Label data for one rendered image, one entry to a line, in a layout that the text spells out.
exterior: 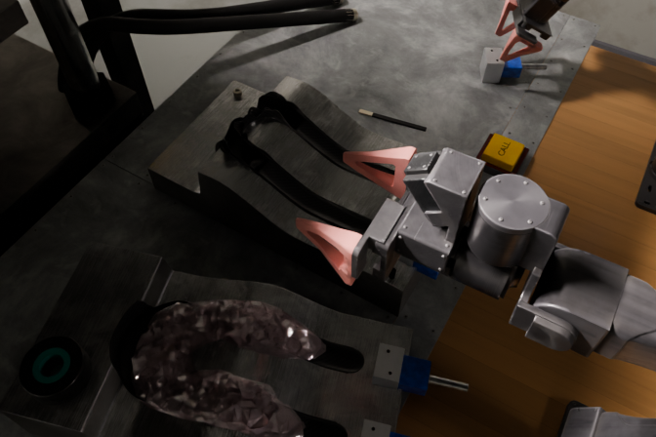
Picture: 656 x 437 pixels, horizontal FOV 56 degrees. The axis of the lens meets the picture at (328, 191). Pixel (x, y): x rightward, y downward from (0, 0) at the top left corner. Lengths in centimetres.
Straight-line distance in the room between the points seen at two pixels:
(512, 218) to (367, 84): 84
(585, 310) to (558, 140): 75
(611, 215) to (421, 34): 57
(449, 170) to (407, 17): 100
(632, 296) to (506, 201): 14
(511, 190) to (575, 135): 79
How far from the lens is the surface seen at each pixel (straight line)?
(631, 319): 58
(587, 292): 58
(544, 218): 52
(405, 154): 62
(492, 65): 133
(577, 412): 86
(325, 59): 137
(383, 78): 133
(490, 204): 52
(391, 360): 89
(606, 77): 146
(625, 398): 105
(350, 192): 102
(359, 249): 55
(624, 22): 264
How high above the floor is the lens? 171
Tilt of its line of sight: 53 degrees down
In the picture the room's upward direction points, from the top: straight up
